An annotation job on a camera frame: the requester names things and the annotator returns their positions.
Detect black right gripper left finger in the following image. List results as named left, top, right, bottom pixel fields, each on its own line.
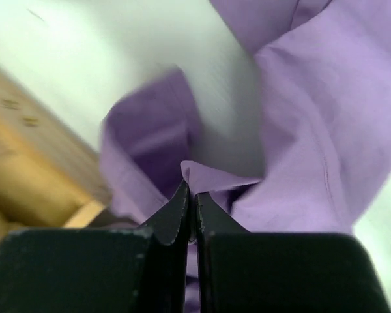
left=0, top=183, right=190, bottom=312

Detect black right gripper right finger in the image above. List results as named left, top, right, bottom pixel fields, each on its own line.
left=195, top=193, right=390, bottom=313

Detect purple trousers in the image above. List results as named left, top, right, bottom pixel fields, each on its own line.
left=101, top=1, right=391, bottom=312

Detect wooden clothes rack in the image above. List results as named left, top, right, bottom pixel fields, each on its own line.
left=0, top=69, right=111, bottom=241

